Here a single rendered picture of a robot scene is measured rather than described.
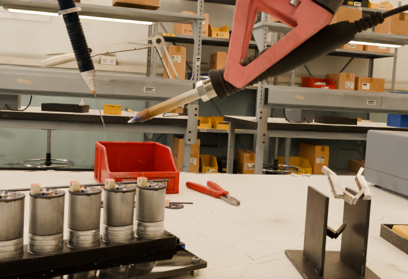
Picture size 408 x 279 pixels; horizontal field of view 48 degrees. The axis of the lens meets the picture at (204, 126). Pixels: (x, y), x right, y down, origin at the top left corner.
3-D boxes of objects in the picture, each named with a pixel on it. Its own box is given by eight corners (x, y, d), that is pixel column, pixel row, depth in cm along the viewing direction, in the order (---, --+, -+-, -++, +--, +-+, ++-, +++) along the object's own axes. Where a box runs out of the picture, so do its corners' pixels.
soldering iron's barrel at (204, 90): (138, 128, 34) (216, 96, 33) (131, 108, 34) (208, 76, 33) (144, 127, 36) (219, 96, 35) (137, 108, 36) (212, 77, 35)
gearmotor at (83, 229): (104, 257, 34) (107, 190, 34) (71, 262, 33) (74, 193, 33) (92, 247, 36) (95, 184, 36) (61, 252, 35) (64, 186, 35)
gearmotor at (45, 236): (67, 262, 33) (69, 193, 32) (31, 268, 31) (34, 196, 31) (57, 252, 35) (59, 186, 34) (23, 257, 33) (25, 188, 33)
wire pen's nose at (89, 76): (83, 92, 33) (77, 72, 33) (97, 88, 34) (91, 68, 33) (89, 93, 32) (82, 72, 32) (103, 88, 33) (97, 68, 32)
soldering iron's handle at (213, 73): (217, 101, 33) (392, 30, 30) (204, 70, 33) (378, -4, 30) (222, 101, 35) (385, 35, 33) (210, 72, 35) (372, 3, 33)
